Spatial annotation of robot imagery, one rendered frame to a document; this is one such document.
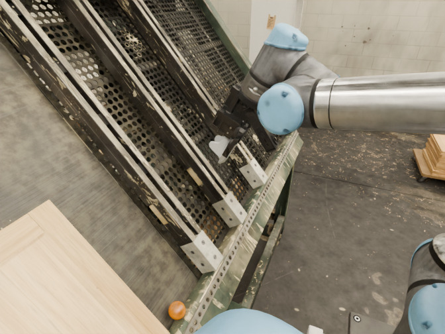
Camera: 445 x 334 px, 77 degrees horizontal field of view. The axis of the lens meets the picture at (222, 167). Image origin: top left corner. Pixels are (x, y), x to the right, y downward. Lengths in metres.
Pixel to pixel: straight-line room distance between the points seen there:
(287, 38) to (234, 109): 0.19
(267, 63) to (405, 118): 0.29
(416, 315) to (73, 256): 0.72
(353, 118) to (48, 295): 0.71
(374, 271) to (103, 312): 1.96
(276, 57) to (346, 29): 4.93
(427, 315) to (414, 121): 0.33
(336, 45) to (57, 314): 5.30
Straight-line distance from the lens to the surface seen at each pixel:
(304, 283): 2.16
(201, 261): 0.98
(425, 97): 0.41
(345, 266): 2.35
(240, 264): 1.10
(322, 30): 5.52
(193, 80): 1.31
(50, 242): 0.80
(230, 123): 0.66
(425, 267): 0.71
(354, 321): 0.82
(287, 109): 0.43
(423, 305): 0.61
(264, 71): 0.60
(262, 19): 4.23
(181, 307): 0.90
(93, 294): 0.82
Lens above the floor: 1.70
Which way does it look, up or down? 32 degrees down
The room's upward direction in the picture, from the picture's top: straight up
